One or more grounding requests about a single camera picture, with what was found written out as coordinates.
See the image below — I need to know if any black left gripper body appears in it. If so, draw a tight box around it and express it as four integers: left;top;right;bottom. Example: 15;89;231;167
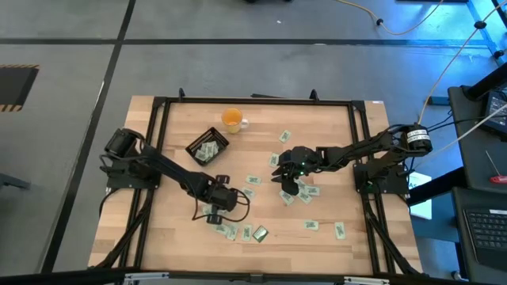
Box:
197;180;231;215

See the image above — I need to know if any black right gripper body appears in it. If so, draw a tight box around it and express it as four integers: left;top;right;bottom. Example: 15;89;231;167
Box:
283;147;318;177

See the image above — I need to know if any dark green glossy packet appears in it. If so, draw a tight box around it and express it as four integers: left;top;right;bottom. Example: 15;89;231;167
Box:
252;226;269;243

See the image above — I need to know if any black plastic mesh basket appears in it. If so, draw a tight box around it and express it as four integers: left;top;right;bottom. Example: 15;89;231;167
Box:
185;126;231;167

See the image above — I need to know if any yellow ceramic mug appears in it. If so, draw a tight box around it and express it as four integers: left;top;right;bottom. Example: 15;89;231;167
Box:
220;107;250;135

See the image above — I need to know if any white paper sheet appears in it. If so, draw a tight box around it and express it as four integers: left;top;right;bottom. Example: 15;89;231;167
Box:
407;172;433;221

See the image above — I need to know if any black side desk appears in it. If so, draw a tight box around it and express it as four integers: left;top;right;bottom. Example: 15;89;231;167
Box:
447;85;507;285

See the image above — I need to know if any black laptop keyboard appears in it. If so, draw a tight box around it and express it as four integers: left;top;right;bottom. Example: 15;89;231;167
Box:
463;207;507;270

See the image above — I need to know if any grey chair leg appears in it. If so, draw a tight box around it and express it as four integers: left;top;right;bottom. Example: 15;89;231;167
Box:
0;173;31;191

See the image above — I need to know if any black hazard-striped floor hatch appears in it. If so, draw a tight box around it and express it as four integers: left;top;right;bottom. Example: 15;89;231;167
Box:
0;64;40;113

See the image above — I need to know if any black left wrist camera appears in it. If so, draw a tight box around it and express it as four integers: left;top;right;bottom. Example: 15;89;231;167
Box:
227;188;240;211

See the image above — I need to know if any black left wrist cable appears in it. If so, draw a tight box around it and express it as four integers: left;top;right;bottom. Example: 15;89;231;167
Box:
192;188;252;223

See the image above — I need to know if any cream cable with black clip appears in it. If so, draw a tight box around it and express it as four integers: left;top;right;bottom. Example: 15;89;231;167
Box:
336;0;445;36

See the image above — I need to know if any black camera gantry bar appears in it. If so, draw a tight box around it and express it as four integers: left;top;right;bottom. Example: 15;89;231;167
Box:
0;268;507;285

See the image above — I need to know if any white cable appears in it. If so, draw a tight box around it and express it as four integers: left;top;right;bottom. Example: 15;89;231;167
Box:
425;103;507;160

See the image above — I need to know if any red-handled screwdriver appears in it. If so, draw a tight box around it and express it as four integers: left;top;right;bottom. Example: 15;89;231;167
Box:
485;150;507;185

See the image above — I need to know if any blue metal frame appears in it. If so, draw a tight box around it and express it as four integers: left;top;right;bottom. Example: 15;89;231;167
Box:
467;0;507;67

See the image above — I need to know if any long cream cable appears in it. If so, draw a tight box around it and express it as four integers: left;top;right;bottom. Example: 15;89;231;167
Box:
415;0;507;128

